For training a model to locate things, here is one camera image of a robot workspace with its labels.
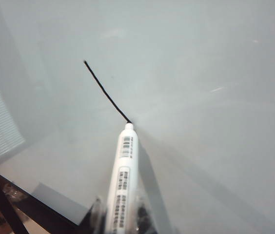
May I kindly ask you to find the black whiteboard frame rail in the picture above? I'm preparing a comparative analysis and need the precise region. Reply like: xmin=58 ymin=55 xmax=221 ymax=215
xmin=0 ymin=162 xmax=92 ymax=234

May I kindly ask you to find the black marker ink mark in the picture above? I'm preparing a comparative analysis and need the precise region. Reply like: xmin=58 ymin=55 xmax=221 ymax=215
xmin=82 ymin=60 xmax=131 ymax=123

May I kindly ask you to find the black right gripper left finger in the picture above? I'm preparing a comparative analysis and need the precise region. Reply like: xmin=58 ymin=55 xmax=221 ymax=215
xmin=85 ymin=195 xmax=109 ymax=234

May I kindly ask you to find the white glossy whiteboard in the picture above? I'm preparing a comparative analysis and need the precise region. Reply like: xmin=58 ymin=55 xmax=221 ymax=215
xmin=0 ymin=0 xmax=275 ymax=234

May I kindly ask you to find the white whiteboard marker pen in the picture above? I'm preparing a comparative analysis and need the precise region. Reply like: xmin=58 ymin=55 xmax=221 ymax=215
xmin=104 ymin=122 xmax=141 ymax=234

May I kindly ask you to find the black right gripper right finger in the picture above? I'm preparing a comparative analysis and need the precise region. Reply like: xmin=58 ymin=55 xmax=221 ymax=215
xmin=134 ymin=187 xmax=159 ymax=234

